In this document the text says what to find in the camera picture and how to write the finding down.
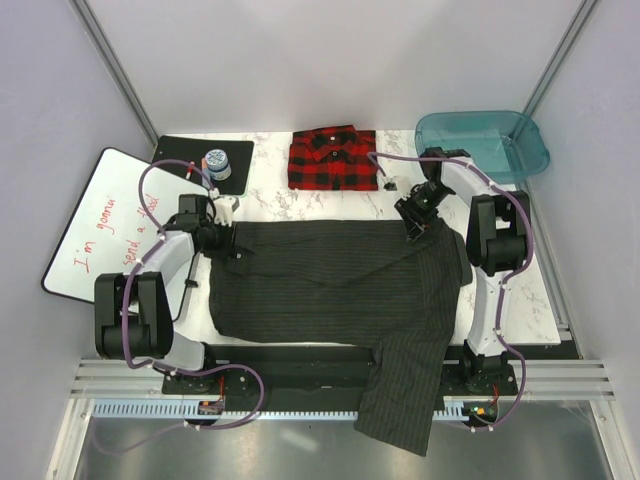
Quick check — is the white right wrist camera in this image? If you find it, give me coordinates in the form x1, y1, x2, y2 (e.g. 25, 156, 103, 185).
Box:
383, 176, 411, 192

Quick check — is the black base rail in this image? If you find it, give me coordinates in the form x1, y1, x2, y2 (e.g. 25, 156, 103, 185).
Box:
162, 345, 518, 411

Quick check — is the red black plaid shirt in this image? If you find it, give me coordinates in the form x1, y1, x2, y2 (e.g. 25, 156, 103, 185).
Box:
287, 125, 378, 191

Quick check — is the dark grey pinstripe shirt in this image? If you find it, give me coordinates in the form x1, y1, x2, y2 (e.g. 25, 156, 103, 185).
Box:
209, 220, 464, 455

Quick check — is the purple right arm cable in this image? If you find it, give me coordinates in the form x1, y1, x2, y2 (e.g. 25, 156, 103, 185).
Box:
368, 151, 533, 433

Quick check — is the white whiteboard with red writing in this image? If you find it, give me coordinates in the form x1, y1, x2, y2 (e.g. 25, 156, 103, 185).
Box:
41, 148, 207, 320

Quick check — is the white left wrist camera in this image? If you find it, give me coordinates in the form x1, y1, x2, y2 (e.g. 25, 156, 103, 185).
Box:
213, 196, 240, 227

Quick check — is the red whiteboard marker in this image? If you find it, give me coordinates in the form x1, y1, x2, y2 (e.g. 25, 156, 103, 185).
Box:
185, 161, 195, 180

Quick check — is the aluminium frame post right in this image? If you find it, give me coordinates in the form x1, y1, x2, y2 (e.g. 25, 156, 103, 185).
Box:
522, 0, 601, 117

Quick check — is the aluminium frame post left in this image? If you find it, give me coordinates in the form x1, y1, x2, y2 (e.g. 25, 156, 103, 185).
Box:
69, 0, 159, 145

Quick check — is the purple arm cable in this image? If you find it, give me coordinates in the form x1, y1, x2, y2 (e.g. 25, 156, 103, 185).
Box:
368, 151, 533, 433
121, 158, 266, 430

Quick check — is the small blue white jar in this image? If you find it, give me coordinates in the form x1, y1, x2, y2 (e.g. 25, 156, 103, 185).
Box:
204, 149, 232, 181

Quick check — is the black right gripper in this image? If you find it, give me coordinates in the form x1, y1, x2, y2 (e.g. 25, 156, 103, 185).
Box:
395, 182, 451, 243

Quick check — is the aluminium frame post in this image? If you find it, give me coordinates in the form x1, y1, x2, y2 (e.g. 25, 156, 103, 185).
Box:
522, 0, 601, 117
69, 0, 159, 145

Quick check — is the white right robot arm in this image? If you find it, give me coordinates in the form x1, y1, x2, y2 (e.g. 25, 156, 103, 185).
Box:
395, 147, 534, 358

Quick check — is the teal transparent plastic bin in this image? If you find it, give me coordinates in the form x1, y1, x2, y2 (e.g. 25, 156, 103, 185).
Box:
415, 110, 551, 184

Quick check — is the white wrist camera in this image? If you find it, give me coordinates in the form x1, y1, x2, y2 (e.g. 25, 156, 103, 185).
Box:
383, 176, 411, 192
213, 196, 240, 227

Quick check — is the blue pink eraser stick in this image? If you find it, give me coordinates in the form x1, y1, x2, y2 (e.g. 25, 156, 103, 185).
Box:
201, 158, 210, 189

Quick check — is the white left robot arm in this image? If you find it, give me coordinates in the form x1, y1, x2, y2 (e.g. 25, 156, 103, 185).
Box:
94, 194, 239, 393

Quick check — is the black mat green edge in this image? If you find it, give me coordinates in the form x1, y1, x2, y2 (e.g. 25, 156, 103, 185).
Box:
152, 135, 254, 196

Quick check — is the light blue cable duct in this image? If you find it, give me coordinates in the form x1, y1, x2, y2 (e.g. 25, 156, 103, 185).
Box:
92, 399, 497, 421

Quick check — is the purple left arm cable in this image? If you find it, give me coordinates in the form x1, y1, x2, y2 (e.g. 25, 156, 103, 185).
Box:
121, 158, 266, 430

